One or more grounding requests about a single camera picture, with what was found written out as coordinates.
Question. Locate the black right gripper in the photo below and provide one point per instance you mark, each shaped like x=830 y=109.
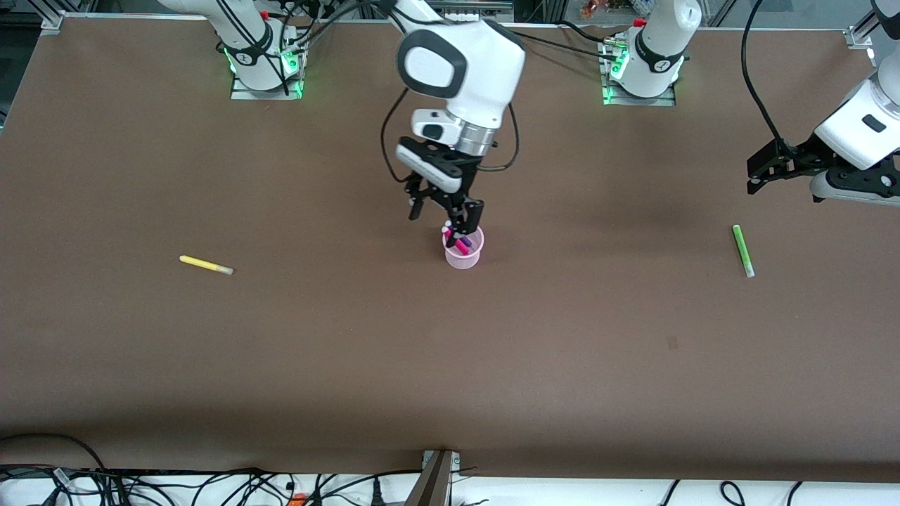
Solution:
x=465 y=188

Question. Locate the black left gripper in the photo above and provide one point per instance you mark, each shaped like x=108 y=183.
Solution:
x=803 y=157

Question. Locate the purple marker pen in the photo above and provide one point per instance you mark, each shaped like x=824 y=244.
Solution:
x=466 y=242

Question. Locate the pink marker pen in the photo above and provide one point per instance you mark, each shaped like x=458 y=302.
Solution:
x=460 y=247

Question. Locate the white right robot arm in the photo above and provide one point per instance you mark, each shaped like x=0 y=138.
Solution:
x=478 y=63

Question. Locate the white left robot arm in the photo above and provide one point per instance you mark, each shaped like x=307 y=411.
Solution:
x=861 y=126

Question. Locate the pink plastic cup holder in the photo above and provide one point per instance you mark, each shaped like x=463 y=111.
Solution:
x=464 y=261

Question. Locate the green marker pen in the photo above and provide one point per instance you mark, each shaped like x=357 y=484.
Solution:
x=742 y=250

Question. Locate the small orange background object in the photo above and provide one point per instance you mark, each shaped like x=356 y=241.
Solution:
x=590 y=8

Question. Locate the yellow marker pen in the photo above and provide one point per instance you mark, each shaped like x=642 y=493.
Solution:
x=204 y=264

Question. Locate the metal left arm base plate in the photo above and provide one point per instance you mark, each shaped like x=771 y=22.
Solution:
x=661 y=101

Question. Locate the aluminium corner bracket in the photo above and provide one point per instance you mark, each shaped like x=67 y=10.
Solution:
x=53 y=21
x=860 y=36

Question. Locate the aluminium rail with white sockets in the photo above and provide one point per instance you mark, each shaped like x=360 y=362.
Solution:
x=485 y=7

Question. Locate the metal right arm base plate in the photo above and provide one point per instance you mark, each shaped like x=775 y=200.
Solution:
x=242 y=93

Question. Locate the aluminium table edge post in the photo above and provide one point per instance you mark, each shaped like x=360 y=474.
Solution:
x=436 y=485

